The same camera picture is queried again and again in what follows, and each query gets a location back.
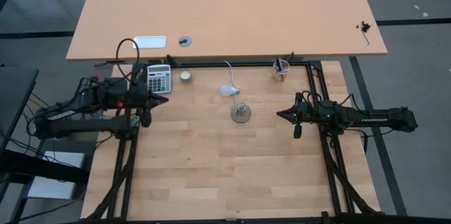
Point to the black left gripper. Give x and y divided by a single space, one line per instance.
141 97

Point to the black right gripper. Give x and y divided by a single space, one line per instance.
307 111

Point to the metal lamp socket base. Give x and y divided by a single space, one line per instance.
241 113

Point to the white lightbulb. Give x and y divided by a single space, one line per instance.
227 90

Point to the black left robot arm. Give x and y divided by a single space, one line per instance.
81 125

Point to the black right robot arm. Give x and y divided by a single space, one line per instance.
380 118

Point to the grey desk calculator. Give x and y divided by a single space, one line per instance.
159 77

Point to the black pen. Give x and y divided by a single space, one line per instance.
279 65

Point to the white rectangular desk plate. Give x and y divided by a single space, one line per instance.
151 42

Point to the round grey desk grommet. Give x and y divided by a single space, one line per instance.
184 41

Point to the black hex key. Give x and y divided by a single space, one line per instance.
366 39

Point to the beige wooden desk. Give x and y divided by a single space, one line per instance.
229 12

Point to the grey cart white panel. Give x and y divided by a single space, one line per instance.
53 188

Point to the black table beam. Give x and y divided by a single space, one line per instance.
35 167

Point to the dark grey table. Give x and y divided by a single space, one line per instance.
14 97

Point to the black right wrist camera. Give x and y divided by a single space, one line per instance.
329 108

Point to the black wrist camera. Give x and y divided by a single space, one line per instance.
114 92
329 108

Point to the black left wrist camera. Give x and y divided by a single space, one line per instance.
114 92

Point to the black aluminium table frame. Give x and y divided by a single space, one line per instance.
246 65

